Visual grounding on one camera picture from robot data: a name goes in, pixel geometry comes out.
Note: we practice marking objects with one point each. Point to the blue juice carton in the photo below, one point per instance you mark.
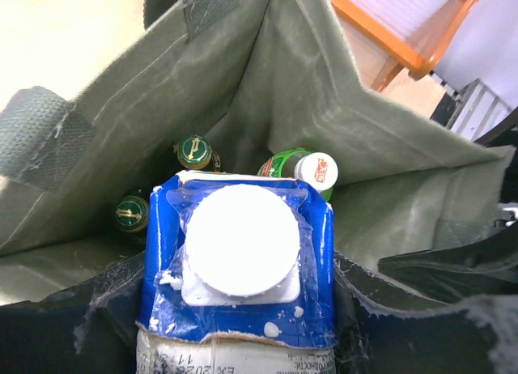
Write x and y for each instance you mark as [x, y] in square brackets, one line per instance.
[238, 277]

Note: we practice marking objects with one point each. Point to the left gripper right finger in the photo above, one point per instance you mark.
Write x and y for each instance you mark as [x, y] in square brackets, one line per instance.
[384, 328]

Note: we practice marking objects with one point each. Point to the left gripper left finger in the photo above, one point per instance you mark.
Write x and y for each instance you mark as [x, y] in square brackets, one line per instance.
[87, 328]

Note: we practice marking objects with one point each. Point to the orange wooden shelf rack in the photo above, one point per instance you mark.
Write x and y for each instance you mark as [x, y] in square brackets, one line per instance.
[388, 36]

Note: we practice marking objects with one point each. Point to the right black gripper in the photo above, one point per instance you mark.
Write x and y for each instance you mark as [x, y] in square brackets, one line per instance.
[475, 245]

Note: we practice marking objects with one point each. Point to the green orange juice bottle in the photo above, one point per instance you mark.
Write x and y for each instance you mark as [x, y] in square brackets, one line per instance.
[316, 168]

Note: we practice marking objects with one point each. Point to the green beer bottle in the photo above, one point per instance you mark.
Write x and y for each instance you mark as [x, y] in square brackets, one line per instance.
[194, 152]
[131, 213]

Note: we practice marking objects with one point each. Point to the green canvas bag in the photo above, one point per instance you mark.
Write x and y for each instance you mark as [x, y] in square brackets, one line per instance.
[256, 77]

